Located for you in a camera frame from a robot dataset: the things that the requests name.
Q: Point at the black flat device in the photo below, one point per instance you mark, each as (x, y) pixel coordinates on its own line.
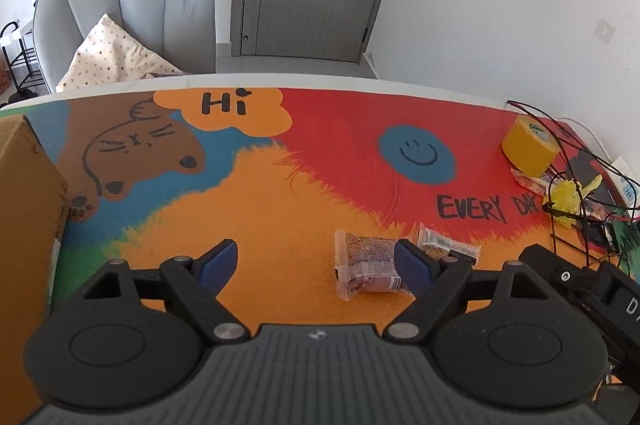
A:
(597, 185)

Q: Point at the yellow tape roll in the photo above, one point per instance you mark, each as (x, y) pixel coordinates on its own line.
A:
(530, 145)

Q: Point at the small clear wrapper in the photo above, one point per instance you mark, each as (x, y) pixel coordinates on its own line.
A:
(527, 180)

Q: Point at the white power strip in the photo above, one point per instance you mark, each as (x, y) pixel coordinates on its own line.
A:
(629, 187)

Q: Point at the colourful printed table mat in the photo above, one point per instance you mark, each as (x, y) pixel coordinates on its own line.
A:
(310, 185)

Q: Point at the yellow crumpled plastic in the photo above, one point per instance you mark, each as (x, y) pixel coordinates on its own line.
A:
(570, 197)

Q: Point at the small clear dark biscuit packet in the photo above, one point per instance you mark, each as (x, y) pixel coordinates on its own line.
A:
(450, 247)

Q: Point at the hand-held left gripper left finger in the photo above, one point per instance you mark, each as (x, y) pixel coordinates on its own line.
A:
(220, 262)

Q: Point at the brown cardboard box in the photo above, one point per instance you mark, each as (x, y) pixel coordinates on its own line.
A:
(25, 255)

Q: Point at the clear brown pastry packet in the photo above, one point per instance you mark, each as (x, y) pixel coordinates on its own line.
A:
(367, 262)

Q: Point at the black metal rack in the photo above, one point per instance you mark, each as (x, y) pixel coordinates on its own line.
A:
(20, 65)

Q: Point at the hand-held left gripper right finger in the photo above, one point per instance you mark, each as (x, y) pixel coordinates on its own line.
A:
(412, 267)

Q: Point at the white wall socket plate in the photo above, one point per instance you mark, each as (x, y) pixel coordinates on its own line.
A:
(605, 31)

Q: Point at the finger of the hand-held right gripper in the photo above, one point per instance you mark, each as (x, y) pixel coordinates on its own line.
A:
(555, 272)

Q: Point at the grey padded chair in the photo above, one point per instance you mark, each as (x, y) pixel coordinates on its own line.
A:
(140, 0)

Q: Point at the dotted cream pillow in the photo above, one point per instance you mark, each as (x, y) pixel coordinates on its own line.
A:
(115, 60)

